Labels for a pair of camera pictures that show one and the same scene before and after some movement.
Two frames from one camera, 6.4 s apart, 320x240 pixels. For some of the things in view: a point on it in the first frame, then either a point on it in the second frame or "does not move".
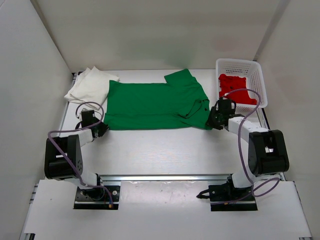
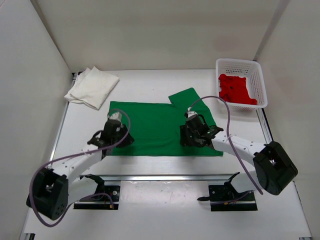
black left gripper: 104,128 to 128,140
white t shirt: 91,86 does not move
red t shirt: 228,83 does not move
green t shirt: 179,102 to 156,128
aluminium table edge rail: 165,178 does not move
